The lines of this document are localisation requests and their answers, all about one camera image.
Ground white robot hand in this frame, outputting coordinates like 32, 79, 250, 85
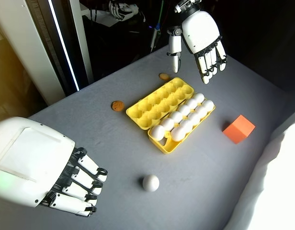
0, 116, 108, 218
166, 9, 227, 85

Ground yellow egg carton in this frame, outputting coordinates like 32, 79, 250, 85
125, 77, 216, 154

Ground white tube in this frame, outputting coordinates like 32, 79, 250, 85
149, 27, 161, 52

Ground black white teleoperation glove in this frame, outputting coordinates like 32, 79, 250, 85
108, 0, 140, 22

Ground grey table cloth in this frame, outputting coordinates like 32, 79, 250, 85
0, 44, 295, 230

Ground round brown cookie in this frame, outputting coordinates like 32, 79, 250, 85
111, 101, 125, 112

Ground orange cube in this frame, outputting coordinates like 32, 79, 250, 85
222, 115, 256, 145

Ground white cabinet panel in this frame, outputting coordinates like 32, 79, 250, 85
0, 0, 67, 106

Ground white light strip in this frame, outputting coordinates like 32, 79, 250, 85
48, 0, 80, 92

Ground white cloth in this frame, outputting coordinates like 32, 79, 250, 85
224, 117, 295, 230

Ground thin green background cable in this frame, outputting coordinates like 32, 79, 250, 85
156, 0, 165, 31

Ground white upright post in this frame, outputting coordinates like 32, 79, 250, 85
69, 0, 94, 84

